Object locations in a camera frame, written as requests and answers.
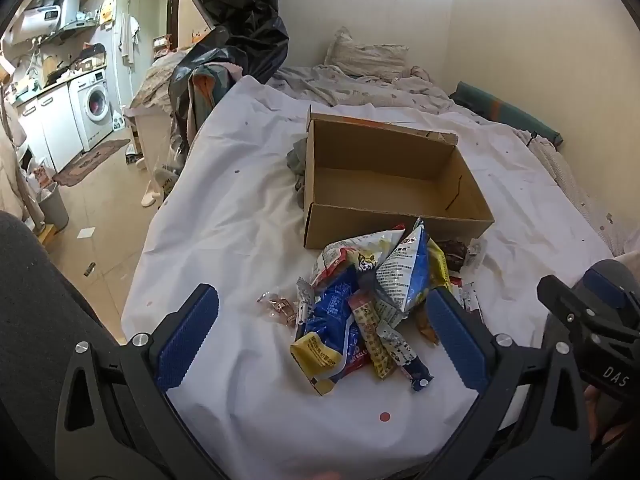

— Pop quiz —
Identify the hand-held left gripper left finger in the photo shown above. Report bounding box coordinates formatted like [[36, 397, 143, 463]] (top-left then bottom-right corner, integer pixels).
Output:
[[52, 282, 221, 480]]

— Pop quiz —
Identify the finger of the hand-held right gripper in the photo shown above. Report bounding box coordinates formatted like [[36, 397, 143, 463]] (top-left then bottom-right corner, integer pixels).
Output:
[[536, 274, 608, 348], [582, 266, 630, 313]]

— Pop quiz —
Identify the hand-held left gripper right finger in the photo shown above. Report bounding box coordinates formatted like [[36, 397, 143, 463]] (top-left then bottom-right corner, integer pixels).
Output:
[[425, 287, 593, 480]]

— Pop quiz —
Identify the yellow snack packet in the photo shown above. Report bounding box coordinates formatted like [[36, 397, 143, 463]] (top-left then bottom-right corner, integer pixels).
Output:
[[427, 239, 453, 291]]

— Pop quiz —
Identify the white blue-edged snack packet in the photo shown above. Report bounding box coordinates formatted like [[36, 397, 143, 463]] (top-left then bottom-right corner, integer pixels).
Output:
[[375, 217, 432, 328]]

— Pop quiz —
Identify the blue snack packet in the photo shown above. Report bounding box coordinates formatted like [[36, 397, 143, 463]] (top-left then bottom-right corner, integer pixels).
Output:
[[291, 266, 373, 396]]

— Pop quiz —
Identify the pile of mixed snack packets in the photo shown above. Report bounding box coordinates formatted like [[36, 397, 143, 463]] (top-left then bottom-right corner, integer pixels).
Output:
[[257, 217, 488, 398]]

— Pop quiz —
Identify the brown cardboard box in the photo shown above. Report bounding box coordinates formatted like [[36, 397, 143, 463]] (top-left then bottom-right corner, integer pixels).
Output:
[[302, 105, 496, 250]]

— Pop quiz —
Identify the person's right hand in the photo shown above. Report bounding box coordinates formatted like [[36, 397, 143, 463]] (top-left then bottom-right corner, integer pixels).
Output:
[[582, 385, 640, 456]]

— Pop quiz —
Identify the beige patterned stick packet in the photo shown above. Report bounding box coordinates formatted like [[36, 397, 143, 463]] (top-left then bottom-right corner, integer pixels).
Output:
[[348, 294, 397, 380]]

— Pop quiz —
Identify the clear plastic bag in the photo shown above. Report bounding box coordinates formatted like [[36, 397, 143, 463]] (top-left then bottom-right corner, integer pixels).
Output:
[[151, 132, 187, 192]]

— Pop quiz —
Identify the grey trash bin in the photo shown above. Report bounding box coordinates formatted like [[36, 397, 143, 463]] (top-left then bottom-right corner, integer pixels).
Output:
[[37, 182, 70, 232]]

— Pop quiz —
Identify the patterned floor rug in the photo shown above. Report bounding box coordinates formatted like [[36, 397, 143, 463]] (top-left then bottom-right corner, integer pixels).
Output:
[[52, 139, 132, 187]]

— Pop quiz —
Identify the dark grey cloth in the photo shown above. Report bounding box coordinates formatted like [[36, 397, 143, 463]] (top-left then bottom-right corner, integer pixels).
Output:
[[285, 136, 309, 207]]

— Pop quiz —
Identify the green striped pillow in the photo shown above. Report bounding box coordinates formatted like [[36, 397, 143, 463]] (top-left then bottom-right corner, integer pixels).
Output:
[[449, 81, 564, 149]]

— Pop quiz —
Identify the orange and teal cloth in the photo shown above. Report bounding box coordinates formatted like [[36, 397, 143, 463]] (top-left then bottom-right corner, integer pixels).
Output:
[[189, 62, 232, 137]]

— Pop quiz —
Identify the white washing machine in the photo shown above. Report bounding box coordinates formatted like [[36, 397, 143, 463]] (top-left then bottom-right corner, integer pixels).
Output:
[[67, 69, 116, 152]]

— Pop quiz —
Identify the white floor cabinet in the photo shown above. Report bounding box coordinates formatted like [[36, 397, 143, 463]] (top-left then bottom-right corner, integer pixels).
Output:
[[16, 82, 84, 174]]

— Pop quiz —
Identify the floral grey duvet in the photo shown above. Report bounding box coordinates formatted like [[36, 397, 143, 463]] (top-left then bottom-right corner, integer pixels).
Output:
[[270, 62, 453, 117]]

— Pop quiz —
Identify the white hanging towel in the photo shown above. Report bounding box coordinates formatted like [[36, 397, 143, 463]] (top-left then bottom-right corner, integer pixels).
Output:
[[118, 14, 139, 67]]

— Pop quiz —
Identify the beige pillow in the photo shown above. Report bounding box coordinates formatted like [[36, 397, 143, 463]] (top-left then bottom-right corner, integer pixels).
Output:
[[325, 27, 410, 82]]

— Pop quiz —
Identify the black plastic bag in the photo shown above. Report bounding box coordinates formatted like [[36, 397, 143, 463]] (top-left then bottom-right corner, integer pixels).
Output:
[[167, 0, 291, 143]]

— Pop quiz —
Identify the white water heater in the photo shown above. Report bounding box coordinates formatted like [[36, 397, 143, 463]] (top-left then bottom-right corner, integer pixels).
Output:
[[14, 0, 82, 37]]

